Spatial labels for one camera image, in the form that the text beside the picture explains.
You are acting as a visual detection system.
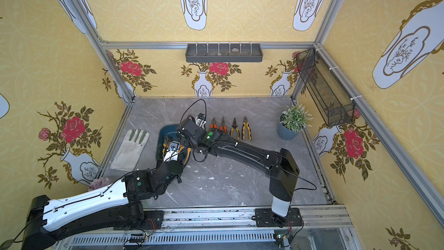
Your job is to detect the orange long-nose pliers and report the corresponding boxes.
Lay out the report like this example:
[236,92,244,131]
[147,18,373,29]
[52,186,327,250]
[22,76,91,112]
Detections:
[219,117,228,134]

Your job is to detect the black wire mesh basket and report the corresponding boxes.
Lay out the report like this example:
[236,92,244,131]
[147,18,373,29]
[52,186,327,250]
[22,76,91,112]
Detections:
[295,49,355,127]

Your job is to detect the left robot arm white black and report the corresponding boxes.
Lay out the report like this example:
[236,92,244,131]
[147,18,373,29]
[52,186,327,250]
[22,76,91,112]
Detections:
[22,160,183,250]

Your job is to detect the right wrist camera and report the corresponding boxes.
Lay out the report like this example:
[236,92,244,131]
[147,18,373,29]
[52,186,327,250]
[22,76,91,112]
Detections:
[195,113,207,128]

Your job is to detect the yellow black combination pliers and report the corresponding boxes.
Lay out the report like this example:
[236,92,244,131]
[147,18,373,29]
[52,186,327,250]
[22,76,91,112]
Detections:
[242,116,252,141]

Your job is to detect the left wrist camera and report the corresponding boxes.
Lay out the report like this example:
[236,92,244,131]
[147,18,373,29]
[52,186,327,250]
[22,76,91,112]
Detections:
[163,141,180,162]

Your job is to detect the blue plant pot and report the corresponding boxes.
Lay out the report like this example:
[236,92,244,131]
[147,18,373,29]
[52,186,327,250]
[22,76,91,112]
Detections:
[277,115,298,141]

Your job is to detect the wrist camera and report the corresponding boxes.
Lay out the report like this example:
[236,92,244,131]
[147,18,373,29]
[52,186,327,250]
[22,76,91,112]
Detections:
[163,141,180,162]
[195,113,207,128]

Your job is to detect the purple artificial flower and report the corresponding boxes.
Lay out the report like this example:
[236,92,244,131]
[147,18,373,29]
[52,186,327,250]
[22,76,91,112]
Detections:
[88,177,112,192]

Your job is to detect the teal storage box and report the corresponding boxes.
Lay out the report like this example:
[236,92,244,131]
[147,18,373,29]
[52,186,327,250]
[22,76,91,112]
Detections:
[156,125,187,166]

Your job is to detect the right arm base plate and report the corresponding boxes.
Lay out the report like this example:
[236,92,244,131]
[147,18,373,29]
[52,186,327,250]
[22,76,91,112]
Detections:
[252,207,303,228]

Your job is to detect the white green work glove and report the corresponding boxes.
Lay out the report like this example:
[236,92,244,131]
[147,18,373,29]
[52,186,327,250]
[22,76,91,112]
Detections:
[111,129,150,172]

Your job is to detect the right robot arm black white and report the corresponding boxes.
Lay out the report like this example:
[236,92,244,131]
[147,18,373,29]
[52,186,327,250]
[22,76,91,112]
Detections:
[176,119,299,218]

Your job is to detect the yellow black long-nose pliers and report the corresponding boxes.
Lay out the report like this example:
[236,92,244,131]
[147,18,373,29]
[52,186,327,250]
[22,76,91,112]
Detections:
[230,118,240,139]

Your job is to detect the large yellow black lineman pliers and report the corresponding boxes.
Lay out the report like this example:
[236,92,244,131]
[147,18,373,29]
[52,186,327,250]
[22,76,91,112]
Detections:
[183,148,193,167]

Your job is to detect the green white artificial plant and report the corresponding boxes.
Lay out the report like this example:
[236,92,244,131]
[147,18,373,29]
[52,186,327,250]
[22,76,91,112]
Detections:
[280,104,313,133]

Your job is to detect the grey wall shelf tray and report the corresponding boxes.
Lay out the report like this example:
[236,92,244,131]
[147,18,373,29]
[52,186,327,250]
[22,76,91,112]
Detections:
[185,42,264,63]

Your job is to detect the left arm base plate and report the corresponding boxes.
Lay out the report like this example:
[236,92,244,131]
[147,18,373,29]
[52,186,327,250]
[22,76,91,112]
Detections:
[113,210,164,231]

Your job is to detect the orange black needle pliers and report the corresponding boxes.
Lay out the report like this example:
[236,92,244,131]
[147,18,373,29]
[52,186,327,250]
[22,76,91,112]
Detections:
[210,118,218,129]

